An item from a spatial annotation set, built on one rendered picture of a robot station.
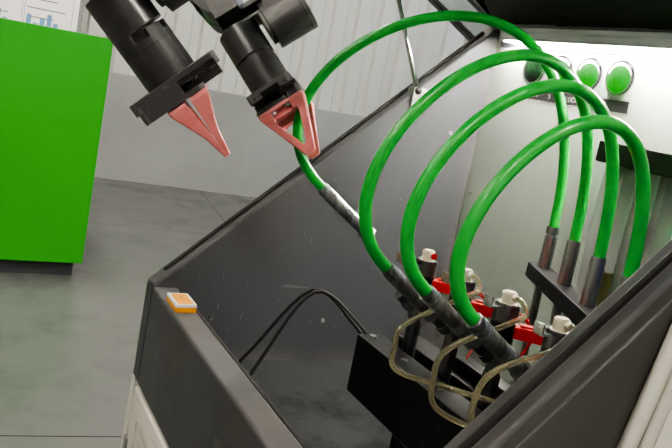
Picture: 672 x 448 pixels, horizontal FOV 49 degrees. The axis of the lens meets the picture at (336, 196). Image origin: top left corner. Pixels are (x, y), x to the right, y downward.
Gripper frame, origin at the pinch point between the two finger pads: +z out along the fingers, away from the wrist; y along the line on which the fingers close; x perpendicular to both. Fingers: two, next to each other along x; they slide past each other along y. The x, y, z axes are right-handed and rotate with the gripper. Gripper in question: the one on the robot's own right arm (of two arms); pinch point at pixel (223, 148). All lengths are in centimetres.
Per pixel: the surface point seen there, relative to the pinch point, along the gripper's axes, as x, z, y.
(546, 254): 12.7, 39.3, 27.2
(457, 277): -19.7, 18.8, 10.9
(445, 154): -11.5, 11.4, 17.6
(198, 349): 7.8, 19.4, -17.2
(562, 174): 12.9, 31.0, 34.9
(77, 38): 325, -48, -40
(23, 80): 318, -45, -73
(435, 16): 15.5, 3.7, 31.8
